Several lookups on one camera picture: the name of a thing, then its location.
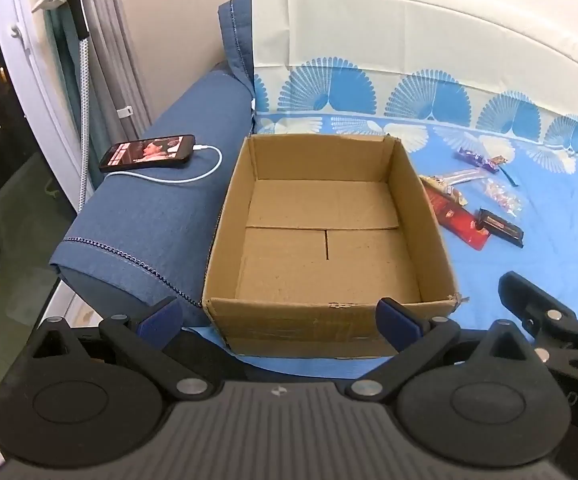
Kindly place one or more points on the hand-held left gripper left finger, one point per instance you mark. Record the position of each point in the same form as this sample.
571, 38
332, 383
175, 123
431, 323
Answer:
161, 321

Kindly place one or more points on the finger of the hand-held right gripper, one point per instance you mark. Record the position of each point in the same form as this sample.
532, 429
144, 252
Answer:
534, 297

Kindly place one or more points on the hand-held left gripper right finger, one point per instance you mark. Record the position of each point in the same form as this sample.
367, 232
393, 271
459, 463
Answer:
394, 322

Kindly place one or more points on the black chocolate bar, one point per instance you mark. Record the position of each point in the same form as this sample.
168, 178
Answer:
501, 227

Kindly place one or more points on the plain red snack packet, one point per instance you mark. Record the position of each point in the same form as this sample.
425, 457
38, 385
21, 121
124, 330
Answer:
461, 227

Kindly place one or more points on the clear candy bag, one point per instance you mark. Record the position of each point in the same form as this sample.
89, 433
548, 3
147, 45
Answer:
501, 197

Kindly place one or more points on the brown cardboard box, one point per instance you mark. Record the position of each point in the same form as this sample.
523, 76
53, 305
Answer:
326, 240

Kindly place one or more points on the red cookie snack packet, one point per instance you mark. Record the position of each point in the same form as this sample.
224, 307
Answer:
438, 199

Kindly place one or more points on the yellow snack packet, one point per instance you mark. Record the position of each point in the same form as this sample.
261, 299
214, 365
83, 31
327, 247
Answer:
444, 187

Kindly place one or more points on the blue sofa armrest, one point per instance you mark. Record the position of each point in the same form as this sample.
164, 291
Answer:
159, 210

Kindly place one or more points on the blue plastic strip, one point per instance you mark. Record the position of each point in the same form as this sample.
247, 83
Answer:
508, 175

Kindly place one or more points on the silver snack packet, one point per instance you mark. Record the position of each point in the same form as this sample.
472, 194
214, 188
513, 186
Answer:
461, 176

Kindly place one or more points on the purple snack packet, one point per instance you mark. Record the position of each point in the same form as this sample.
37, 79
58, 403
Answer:
476, 159

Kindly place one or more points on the blue fan-patterned bed sheet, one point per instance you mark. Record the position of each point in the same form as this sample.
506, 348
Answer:
519, 125

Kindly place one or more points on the black smartphone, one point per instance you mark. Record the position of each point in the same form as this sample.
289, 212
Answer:
146, 151

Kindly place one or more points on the white curtain clip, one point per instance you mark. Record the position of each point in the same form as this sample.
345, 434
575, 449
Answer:
125, 111

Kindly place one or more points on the grey curtain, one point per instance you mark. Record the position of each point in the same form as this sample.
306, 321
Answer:
116, 60

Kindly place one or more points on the teal curtain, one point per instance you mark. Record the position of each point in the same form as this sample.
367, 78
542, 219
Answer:
61, 75

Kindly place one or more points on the blue sofa back cushion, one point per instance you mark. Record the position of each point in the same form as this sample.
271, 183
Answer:
236, 45

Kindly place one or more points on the white window frame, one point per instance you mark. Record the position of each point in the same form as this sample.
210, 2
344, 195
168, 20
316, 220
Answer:
24, 60

